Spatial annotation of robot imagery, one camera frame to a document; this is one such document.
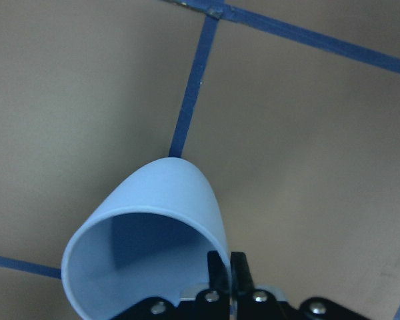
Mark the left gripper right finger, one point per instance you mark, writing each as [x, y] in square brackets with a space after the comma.
[241, 279]

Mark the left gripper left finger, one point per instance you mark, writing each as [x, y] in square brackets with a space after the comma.
[217, 271]

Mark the light blue plastic cup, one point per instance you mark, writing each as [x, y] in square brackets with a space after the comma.
[149, 238]

